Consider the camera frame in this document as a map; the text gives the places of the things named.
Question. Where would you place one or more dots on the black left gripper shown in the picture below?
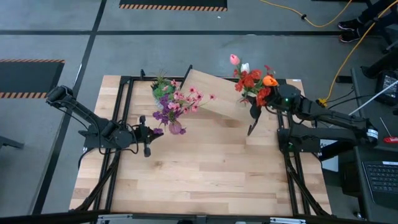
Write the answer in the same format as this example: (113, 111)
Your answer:
(144, 133)

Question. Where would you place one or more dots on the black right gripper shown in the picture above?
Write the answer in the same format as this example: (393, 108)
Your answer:
(272, 99)

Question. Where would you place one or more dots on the purple artificial flower spray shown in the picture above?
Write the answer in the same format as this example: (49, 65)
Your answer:
(164, 101)

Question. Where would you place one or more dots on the red artificial flower spray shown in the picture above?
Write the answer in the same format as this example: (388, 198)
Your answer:
(248, 81)

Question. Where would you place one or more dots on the orange artificial tulip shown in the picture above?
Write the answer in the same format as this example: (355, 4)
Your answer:
(270, 81)

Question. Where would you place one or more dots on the pink artificial flower spray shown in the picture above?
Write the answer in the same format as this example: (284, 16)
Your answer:
(178, 95)

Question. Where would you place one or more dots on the white artificial tulip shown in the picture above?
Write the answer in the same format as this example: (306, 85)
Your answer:
(245, 67)

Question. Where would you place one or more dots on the pink artificial tulip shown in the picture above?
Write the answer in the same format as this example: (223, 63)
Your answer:
(234, 59)

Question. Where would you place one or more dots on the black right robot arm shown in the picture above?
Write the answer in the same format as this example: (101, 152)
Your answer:
(326, 116)

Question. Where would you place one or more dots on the light wooden shelf board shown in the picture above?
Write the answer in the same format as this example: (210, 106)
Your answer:
(224, 102)

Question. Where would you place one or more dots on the pink ribbed glass vase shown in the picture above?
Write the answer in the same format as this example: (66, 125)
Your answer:
(175, 128)

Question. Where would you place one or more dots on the grey geometric pot with plant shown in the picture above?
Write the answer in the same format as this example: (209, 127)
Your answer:
(161, 91)

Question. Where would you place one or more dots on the silver aluminium extrusion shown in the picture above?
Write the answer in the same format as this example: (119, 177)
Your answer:
(115, 218)
(289, 221)

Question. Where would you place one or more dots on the black desk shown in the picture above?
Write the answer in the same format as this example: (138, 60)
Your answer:
(370, 152)

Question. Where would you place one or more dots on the white rod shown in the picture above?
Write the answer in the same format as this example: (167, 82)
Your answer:
(373, 98)

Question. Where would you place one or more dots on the person's shoe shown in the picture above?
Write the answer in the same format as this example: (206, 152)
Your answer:
(349, 37)
(349, 25)

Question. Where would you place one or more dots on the black mat with orange stripes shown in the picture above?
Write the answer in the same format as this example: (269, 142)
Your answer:
(28, 77)
(171, 2)

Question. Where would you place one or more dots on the black stand base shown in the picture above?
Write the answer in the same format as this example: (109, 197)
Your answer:
(379, 63)

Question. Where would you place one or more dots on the black keyboard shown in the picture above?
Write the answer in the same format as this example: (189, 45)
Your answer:
(382, 179)

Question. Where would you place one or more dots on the black furniture leg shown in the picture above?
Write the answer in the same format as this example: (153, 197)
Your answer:
(9, 141)

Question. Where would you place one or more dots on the person's leg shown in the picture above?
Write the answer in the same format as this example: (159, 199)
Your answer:
(376, 12)

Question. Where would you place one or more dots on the black metal table frame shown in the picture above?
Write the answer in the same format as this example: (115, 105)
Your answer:
(124, 79)

